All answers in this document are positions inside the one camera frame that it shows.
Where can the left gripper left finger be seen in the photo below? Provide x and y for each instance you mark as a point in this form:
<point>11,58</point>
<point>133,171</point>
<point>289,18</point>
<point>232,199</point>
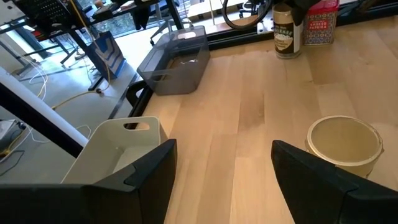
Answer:
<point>93,205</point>

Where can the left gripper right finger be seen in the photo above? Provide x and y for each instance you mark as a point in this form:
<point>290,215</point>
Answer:
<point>326,202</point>

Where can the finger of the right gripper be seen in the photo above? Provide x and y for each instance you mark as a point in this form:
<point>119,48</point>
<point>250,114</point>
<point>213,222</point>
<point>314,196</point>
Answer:
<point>303,9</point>

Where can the red smoked paprika tin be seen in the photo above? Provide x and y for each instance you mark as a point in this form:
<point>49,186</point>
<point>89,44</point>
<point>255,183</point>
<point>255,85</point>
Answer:
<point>320,31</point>

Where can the tan lid dark label jar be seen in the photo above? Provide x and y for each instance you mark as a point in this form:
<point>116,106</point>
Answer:
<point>286,40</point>

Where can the white lid bagel seasoning jar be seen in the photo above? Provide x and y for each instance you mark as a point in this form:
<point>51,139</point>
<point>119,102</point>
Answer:
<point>342,143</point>

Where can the cardboard box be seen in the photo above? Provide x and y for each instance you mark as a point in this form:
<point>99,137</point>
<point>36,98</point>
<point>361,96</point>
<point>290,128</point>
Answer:
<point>109,149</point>

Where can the white black pole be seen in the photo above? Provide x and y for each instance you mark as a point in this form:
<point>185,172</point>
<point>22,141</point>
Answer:
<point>46,109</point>

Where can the grey office chair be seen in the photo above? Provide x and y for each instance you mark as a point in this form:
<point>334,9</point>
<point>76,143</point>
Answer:
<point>161,28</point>

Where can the grey plastic bin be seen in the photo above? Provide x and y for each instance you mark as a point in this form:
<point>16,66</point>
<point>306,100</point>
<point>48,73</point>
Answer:
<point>174,77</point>

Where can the blue white bag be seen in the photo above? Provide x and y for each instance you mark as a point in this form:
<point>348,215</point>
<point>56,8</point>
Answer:
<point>109,56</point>

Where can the black desk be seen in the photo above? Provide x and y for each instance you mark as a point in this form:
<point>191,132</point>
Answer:
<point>46,12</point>

